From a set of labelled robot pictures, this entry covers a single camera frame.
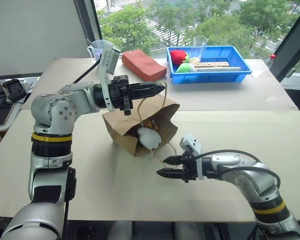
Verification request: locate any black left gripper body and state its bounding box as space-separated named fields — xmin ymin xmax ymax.
xmin=108 ymin=74 xmax=135 ymax=116

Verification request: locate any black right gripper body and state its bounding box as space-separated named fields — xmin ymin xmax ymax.
xmin=181 ymin=146 xmax=199 ymax=184

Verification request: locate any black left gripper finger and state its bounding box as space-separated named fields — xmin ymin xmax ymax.
xmin=127 ymin=81 xmax=166 ymax=93
xmin=128 ymin=87 xmax=166 ymax=102

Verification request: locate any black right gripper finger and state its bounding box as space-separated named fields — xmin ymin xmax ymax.
xmin=156 ymin=168 xmax=184 ymax=179
xmin=163 ymin=155 xmax=185 ymax=166

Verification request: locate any brown paper bag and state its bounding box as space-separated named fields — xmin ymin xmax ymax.
xmin=102 ymin=80 xmax=181 ymax=169

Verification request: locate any brown orange plush toy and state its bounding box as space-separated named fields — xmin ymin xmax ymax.
xmin=140 ymin=119 xmax=160 ymax=132

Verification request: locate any white plush toy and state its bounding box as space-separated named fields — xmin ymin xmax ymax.
xmin=136 ymin=126 xmax=163 ymax=161

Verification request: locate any red strawberry plush toy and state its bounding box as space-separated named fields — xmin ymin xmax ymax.
xmin=170 ymin=49 xmax=192 ymax=67

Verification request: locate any green plush toy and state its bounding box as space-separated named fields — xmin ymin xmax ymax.
xmin=175 ymin=62 xmax=196 ymax=74

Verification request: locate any red brick sponge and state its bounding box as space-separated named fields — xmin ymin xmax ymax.
xmin=121 ymin=49 xmax=168 ymax=82

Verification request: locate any clear measuring jug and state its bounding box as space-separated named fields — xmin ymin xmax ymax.
xmin=86 ymin=39 xmax=113 ymax=63

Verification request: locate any clear plastic cup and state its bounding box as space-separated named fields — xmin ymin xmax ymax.
xmin=192 ymin=35 xmax=209 ymax=62

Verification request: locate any blue plastic bin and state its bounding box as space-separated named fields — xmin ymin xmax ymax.
xmin=165 ymin=45 xmax=253 ymax=85

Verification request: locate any wooden block with holes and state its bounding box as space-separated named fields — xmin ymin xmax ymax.
xmin=193 ymin=61 xmax=231 ymax=70

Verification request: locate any white flat strip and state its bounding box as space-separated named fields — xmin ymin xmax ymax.
xmin=195 ymin=66 xmax=242 ymax=73

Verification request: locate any black boxy device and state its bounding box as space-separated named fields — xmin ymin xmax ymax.
xmin=2 ymin=78 xmax=28 ymax=103

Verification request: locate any laptop with device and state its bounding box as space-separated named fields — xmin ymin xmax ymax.
xmin=0 ymin=76 xmax=42 ymax=135

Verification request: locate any plastic bottle with red cap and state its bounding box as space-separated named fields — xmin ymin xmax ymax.
xmin=264 ymin=53 xmax=279 ymax=70

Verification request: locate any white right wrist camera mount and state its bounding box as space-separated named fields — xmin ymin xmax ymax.
xmin=179 ymin=133 xmax=205 ymax=181

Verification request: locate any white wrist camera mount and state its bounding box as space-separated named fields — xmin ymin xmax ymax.
xmin=97 ymin=41 xmax=121 ymax=112
xmin=179 ymin=133 xmax=205 ymax=181

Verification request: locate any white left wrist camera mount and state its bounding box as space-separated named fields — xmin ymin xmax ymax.
xmin=97 ymin=41 xmax=121 ymax=112

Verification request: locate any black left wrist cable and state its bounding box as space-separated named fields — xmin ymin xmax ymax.
xmin=73 ymin=61 xmax=100 ymax=84

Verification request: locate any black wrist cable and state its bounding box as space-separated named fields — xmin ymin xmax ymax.
xmin=194 ymin=149 xmax=282 ymax=194
xmin=73 ymin=61 xmax=100 ymax=84

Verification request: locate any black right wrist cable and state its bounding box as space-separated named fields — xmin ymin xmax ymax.
xmin=194 ymin=149 xmax=282 ymax=194

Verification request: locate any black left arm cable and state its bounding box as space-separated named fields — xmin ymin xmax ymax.
xmin=62 ymin=166 xmax=77 ymax=240

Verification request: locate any black window frame post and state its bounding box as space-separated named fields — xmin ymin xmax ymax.
xmin=273 ymin=0 xmax=300 ymax=83

